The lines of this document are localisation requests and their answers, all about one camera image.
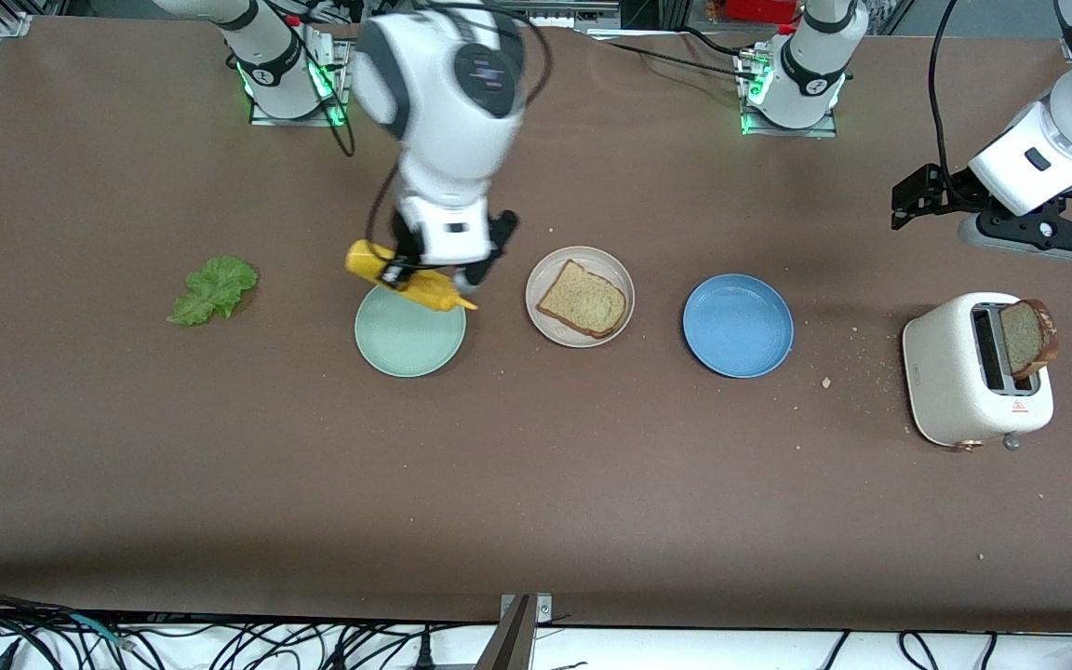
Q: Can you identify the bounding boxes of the beige plate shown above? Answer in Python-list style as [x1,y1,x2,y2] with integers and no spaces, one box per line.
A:
[525,245,637,349]

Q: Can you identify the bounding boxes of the silver metal bracket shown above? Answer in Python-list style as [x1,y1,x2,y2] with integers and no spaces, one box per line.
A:
[499,593,554,624]

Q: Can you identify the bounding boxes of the mint green plate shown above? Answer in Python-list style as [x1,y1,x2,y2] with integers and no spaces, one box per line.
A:
[355,279,468,379]

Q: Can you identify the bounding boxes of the white toaster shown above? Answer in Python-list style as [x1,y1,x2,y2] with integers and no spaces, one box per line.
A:
[902,292,1055,453]

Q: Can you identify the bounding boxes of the teal floor cable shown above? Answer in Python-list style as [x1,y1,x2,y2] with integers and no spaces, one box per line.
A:
[69,611,133,650]

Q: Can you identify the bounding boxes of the black floor cable loop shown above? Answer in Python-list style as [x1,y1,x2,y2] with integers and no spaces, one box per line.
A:
[899,630,943,670]

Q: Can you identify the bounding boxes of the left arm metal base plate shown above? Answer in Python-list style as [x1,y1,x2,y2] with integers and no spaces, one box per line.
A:
[736,51,840,140]

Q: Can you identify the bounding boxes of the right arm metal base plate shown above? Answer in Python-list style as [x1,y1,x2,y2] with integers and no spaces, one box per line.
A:
[248,37,352,127]

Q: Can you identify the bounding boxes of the brown bread slice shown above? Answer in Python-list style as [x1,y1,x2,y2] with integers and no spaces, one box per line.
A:
[999,298,1061,380]
[536,260,628,339]

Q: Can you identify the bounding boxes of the silver background box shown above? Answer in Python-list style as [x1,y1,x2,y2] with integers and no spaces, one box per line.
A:
[517,0,621,29]

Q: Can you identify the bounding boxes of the yellow mustard squeeze bottle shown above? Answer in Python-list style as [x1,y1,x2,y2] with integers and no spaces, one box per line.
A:
[344,239,480,314]

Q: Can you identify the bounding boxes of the black base cable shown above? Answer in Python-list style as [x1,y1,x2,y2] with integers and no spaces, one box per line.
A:
[678,25,762,59]
[592,37,753,81]

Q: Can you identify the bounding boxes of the grey metal strut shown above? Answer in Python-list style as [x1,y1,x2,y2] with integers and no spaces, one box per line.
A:
[474,596,538,670]

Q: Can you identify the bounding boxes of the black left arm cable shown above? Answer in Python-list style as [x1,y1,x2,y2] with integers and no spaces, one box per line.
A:
[929,0,961,180]

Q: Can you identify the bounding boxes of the blue plate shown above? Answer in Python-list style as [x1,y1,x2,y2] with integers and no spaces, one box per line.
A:
[682,274,795,379]

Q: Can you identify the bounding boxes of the green lettuce leaf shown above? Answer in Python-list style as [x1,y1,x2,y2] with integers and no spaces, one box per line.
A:
[166,255,260,328]

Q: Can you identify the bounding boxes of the red background object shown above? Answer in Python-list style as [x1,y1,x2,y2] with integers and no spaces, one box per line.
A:
[720,0,799,24]

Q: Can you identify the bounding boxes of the black floor cable tangle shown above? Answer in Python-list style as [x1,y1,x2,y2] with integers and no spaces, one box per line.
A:
[0,588,464,670]

